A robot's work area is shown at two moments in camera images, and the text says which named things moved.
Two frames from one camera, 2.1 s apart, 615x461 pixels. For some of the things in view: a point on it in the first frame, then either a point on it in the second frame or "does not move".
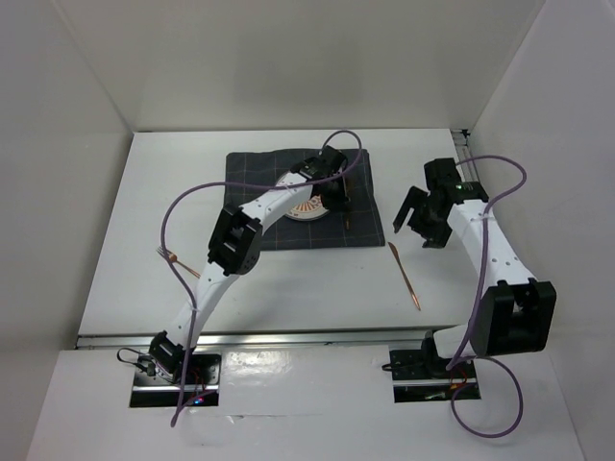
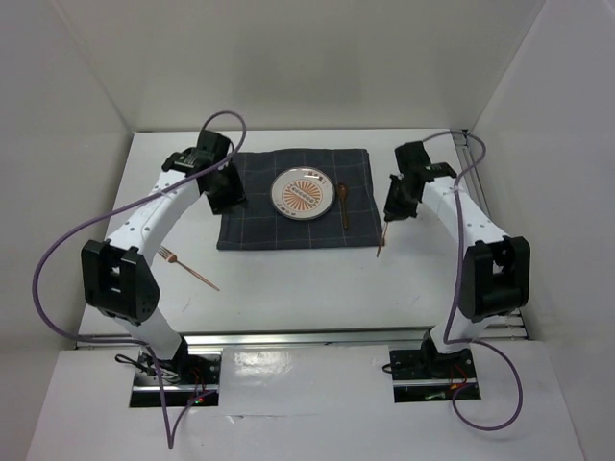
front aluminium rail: (261, 339) does not move
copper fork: (174, 258) does not move
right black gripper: (437, 236) → (393, 211)
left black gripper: (337, 201) → (235, 195)
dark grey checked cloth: (354, 224) does not move
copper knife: (397, 254) → (382, 240)
